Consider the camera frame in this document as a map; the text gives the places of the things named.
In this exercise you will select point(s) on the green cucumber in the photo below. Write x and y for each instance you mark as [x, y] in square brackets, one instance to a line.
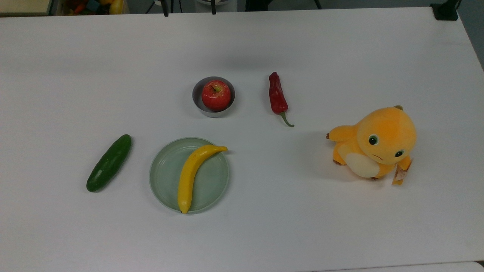
[109, 163]

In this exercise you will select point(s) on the small grey metal bowl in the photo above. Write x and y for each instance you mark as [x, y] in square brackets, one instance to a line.
[216, 114]

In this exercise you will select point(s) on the red apple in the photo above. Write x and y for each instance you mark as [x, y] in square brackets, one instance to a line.
[216, 96]

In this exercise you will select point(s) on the red chili pepper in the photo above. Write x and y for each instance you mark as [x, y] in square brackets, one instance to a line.
[276, 98]

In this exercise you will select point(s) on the yellow banana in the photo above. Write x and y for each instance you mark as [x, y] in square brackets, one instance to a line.
[188, 177]

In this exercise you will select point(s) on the pale green plate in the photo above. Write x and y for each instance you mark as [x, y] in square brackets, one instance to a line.
[166, 177]

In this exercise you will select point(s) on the black stand leg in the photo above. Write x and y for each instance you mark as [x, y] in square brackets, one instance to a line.
[165, 8]
[213, 6]

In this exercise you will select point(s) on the orange plush toy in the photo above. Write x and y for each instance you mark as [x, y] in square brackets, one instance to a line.
[385, 132]

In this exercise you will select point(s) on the box of colourful toys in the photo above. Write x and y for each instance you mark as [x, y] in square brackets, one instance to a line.
[90, 6]

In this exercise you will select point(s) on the black table clamp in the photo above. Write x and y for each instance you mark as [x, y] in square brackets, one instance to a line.
[445, 11]

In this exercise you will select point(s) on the wooden board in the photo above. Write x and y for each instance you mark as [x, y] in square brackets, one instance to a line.
[22, 6]

